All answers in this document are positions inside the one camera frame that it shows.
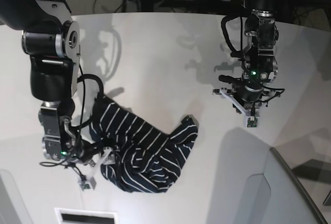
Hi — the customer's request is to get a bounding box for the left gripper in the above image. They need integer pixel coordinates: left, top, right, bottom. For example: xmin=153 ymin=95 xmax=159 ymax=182
xmin=232 ymin=81 xmax=263 ymax=110

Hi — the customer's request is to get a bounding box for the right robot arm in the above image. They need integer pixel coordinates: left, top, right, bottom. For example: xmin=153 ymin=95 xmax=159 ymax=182
xmin=1 ymin=0 xmax=102 ymax=165

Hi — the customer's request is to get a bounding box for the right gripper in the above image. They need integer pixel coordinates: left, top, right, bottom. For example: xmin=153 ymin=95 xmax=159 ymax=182
xmin=74 ymin=141 xmax=103 ymax=165

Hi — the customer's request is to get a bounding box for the grey monitor edge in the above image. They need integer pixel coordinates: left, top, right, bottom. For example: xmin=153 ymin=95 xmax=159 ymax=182
xmin=264 ymin=148 xmax=327 ymax=223

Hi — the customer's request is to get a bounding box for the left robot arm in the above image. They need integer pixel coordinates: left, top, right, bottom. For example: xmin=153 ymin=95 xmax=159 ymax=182
xmin=219 ymin=0 xmax=284 ymax=111

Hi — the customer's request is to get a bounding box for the navy white striped t-shirt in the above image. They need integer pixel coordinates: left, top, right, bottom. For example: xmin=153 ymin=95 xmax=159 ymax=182
xmin=89 ymin=96 xmax=198 ymax=193

